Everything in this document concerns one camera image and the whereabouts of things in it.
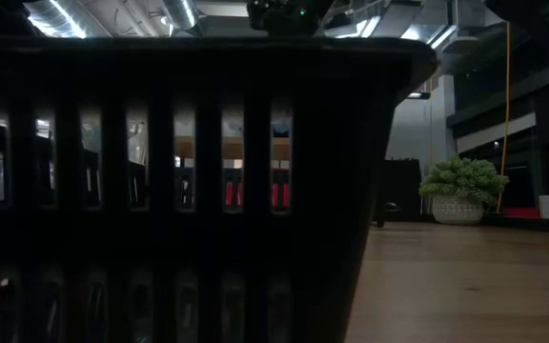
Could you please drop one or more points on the black chair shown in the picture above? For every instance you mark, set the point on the black chair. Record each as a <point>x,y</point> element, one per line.
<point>400,190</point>

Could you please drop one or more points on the large black slotted plastic basket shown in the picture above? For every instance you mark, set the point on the large black slotted plastic basket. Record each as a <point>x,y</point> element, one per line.
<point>208,238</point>

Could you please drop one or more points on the silver round ceiling duct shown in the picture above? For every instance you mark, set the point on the silver round ceiling duct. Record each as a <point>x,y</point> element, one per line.
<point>179,12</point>

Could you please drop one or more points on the green plant in white pot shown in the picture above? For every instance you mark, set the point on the green plant in white pot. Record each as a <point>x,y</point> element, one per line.
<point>462,183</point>

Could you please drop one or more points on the red bench cushion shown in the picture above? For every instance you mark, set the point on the red bench cushion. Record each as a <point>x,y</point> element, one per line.
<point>520,212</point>

